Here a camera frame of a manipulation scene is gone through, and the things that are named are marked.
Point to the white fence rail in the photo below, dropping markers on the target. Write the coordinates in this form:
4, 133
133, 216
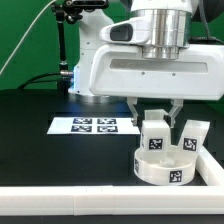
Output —
210, 170
110, 200

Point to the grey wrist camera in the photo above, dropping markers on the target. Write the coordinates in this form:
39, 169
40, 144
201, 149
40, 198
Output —
133, 31

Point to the white right fence rail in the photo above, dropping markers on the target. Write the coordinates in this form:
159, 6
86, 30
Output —
210, 170

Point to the white round stool seat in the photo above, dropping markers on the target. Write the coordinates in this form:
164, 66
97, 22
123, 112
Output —
165, 168

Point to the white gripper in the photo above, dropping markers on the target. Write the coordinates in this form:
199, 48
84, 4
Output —
197, 74

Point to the white fiducial marker sheet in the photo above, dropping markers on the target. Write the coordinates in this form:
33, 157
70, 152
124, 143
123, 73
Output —
91, 125

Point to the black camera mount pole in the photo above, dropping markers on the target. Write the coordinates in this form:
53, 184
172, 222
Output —
61, 40

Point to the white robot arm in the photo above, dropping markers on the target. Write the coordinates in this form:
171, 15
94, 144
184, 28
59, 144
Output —
148, 55

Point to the white front fence rail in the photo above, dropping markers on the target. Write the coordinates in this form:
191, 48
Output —
110, 200

